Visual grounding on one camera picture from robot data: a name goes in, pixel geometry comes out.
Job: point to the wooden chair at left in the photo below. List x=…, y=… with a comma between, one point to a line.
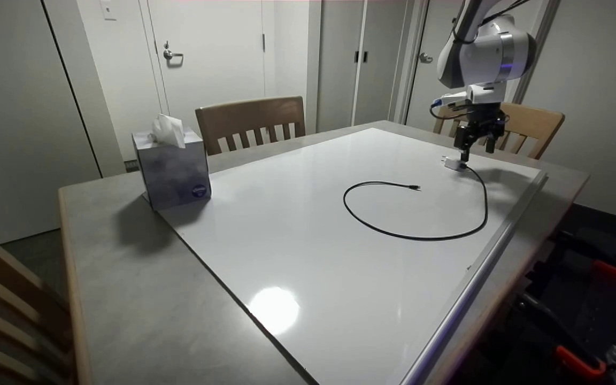
x=34, y=329

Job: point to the orange handled clamp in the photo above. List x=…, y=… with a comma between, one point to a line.
x=579, y=367
x=603, y=271

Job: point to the dark wooden chair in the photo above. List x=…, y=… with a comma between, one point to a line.
x=250, y=123

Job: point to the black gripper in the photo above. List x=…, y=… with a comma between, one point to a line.
x=479, y=120

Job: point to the door lever handle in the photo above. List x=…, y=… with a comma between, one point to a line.
x=171, y=59

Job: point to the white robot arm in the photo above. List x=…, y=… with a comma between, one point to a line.
x=481, y=55

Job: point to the orange handled clamp upper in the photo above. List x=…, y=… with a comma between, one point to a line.
x=603, y=271

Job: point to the wall light switch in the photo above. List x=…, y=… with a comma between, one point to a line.
x=109, y=12

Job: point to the white power adapter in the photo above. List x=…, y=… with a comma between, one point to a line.
x=455, y=164

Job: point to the light wooden chair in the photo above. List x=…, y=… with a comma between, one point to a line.
x=527, y=128

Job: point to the white whiteboard panel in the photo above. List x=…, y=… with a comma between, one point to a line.
x=358, y=254

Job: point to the tissue box with tissue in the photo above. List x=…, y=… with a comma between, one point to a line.
x=175, y=164

